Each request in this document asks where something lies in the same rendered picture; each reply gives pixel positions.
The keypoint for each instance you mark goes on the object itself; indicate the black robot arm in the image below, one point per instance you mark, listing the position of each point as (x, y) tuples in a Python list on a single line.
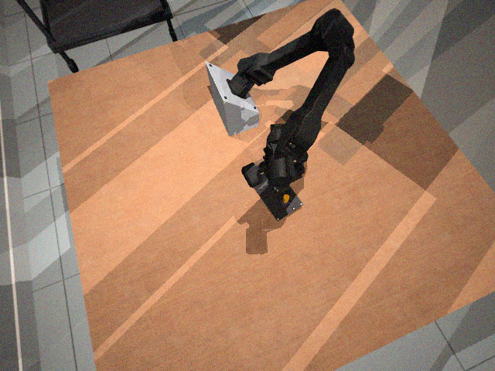
[(331, 33)]

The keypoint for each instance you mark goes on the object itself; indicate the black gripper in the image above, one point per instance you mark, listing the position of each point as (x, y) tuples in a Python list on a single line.
[(252, 173)]

